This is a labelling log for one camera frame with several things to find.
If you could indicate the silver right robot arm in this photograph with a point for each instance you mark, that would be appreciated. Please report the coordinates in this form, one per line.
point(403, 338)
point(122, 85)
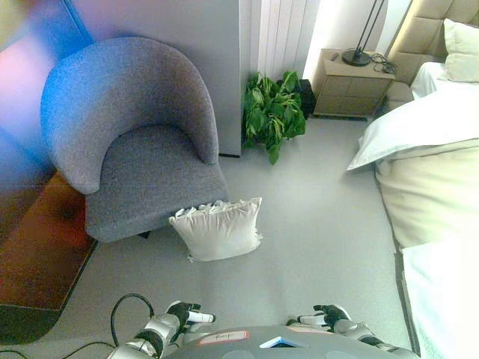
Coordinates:
point(368, 336)

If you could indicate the beige padded headboard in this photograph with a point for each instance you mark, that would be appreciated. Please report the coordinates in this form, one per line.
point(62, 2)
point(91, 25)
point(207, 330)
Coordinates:
point(415, 37)

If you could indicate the white sheer curtain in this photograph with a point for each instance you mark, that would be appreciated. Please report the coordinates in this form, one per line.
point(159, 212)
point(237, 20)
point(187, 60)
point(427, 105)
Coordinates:
point(284, 37)

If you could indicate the black lamp base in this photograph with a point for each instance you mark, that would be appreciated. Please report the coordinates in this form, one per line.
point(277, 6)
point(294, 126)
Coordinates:
point(361, 41)

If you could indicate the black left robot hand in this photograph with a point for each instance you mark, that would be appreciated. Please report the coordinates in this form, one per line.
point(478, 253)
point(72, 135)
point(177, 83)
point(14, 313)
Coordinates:
point(182, 311)

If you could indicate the beige wooden nightstand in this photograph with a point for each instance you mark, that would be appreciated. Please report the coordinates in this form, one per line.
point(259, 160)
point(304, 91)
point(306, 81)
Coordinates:
point(350, 88)

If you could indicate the cream bed pillow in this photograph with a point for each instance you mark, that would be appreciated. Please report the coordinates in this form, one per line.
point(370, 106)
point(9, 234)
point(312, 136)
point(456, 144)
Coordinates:
point(462, 52)

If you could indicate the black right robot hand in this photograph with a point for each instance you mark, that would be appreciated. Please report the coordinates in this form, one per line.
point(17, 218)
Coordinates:
point(329, 313)

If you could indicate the black waste bin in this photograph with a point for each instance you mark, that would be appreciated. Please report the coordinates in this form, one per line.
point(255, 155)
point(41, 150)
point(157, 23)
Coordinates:
point(307, 98)

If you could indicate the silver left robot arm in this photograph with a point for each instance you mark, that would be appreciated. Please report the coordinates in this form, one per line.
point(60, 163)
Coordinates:
point(149, 336)

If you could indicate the green leafy potted plant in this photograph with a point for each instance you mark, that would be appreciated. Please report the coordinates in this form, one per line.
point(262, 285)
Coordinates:
point(273, 112)

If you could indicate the white tasselled pillow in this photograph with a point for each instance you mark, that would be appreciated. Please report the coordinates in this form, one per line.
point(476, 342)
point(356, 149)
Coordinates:
point(220, 232)

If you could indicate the dark brown rug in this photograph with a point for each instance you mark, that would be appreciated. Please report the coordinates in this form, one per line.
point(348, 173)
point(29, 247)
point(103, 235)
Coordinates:
point(37, 254)

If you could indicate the grey fabric tub armchair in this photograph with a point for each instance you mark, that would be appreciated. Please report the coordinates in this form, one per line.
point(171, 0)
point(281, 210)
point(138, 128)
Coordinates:
point(138, 134)

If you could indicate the grey robot torso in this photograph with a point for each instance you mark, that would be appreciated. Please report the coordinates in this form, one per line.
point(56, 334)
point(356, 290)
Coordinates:
point(258, 344)

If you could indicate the bed with white duvet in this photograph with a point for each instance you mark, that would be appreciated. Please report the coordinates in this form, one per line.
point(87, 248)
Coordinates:
point(430, 187)

